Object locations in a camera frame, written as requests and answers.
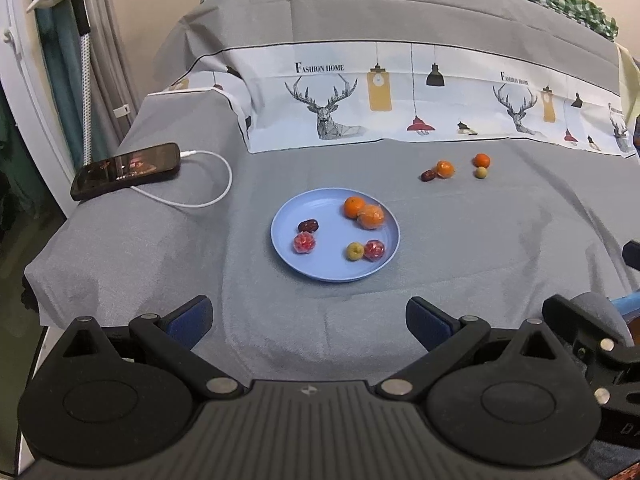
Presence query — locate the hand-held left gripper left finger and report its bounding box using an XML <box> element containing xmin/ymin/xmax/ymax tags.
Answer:
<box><xmin>48</xmin><ymin>295</ymin><xmax>246</xmax><ymax>402</ymax></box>

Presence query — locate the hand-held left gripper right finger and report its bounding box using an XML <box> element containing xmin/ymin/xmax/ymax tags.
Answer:
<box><xmin>374</xmin><ymin>295</ymin><xmax>574</xmax><ymax>402</ymax></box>

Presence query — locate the blue plate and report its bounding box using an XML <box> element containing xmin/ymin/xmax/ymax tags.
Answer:
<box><xmin>270</xmin><ymin>188</ymin><xmax>401</xmax><ymax>282</ymax></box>

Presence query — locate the black smartphone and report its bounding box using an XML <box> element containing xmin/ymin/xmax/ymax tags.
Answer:
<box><xmin>70</xmin><ymin>143</ymin><xmax>181</xmax><ymax>202</ymax></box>

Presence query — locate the pale yellow cloth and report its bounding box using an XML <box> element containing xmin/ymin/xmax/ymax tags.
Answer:
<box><xmin>617</xmin><ymin>44</ymin><xmax>640</xmax><ymax>128</ymax></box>

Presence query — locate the white drying rack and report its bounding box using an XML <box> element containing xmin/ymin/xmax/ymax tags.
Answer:
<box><xmin>82</xmin><ymin>0</ymin><xmax>140</xmax><ymax>142</ymax></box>

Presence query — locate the teal hanging cloth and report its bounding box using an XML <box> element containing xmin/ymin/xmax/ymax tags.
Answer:
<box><xmin>29</xmin><ymin>0</ymin><xmax>87</xmax><ymax>161</ymax></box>

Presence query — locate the white charging cable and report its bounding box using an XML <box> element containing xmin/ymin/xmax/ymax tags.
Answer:
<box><xmin>131</xmin><ymin>149</ymin><xmax>234</xmax><ymax>209</ymax></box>

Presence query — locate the garment steamer with striped hose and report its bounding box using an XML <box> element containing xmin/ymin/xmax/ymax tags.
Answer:
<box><xmin>40</xmin><ymin>0</ymin><xmax>95</xmax><ymax>167</ymax></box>

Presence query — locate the white curved frame with hooks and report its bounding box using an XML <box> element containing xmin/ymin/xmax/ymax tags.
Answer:
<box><xmin>0</xmin><ymin>0</ymin><xmax>78</xmax><ymax>216</ymax></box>

